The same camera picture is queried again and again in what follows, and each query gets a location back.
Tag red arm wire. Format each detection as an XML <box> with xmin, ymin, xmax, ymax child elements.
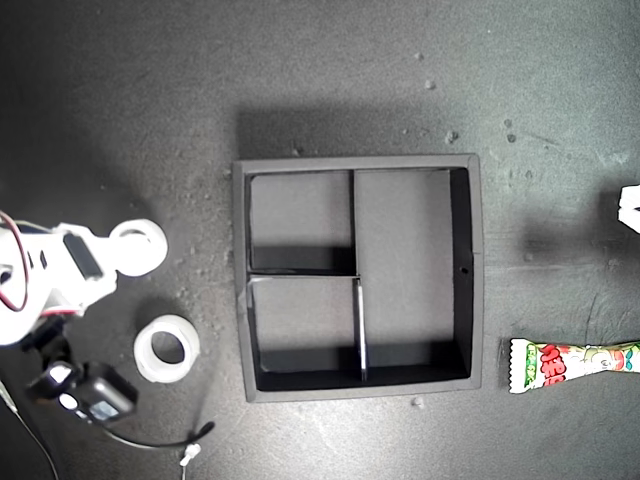
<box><xmin>0</xmin><ymin>209</ymin><xmax>29</xmax><ymax>312</ymax></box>

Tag white cable tag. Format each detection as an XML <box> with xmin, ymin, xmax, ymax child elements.
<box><xmin>179</xmin><ymin>442</ymin><xmax>203</xmax><ymax>468</ymax></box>

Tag snack bar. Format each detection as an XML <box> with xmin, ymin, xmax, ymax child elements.
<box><xmin>507</xmin><ymin>337</ymin><xmax>640</xmax><ymax>395</ymax></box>

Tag white tape roll green core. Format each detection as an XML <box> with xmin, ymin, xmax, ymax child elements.
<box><xmin>106</xmin><ymin>218</ymin><xmax>169</xmax><ymax>277</ymax></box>

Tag black tray with wells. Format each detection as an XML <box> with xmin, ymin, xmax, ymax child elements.
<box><xmin>231</xmin><ymin>153</ymin><xmax>487</xmax><ymax>404</ymax></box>

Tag thin grey cable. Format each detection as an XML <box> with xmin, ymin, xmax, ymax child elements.
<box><xmin>0</xmin><ymin>382</ymin><xmax>62</xmax><ymax>480</ymax></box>

